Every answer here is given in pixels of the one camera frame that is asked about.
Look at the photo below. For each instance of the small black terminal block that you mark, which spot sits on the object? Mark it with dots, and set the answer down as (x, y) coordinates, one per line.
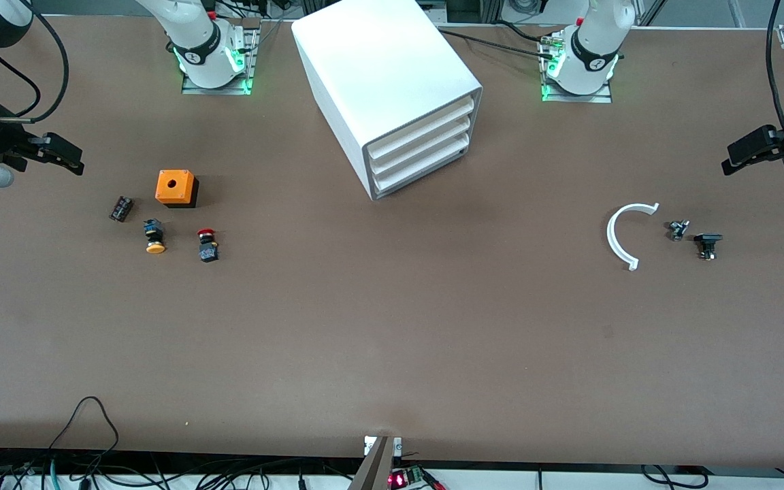
(121, 209)

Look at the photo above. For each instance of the small black grey switch part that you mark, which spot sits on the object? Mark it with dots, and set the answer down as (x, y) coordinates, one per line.
(676, 230)

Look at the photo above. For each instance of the black flat-head switch part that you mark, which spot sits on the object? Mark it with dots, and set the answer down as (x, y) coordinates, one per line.
(708, 239)

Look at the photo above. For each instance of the red push button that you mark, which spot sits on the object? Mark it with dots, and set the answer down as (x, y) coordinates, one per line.
(208, 253)

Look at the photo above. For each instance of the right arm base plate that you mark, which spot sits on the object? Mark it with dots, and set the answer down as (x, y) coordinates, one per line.
(218, 90)

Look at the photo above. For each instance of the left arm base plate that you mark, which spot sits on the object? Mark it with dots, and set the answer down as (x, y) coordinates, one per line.
(576, 98)

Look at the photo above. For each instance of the lowest white drawer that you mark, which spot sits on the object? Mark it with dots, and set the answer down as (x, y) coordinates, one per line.
(419, 164)

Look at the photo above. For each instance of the white curved plastic arc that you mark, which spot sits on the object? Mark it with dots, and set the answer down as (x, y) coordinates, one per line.
(611, 235)

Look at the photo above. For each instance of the orange button box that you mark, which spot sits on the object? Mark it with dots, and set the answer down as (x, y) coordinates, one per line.
(181, 190)

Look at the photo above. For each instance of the yellow push button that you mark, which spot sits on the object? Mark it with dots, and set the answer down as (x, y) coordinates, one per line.
(155, 246)

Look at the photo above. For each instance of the circuit board with red light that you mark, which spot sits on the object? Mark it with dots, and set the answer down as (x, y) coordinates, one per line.
(409, 478)

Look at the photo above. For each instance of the white drawer cabinet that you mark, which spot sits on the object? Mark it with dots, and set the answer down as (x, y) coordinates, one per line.
(365, 61)

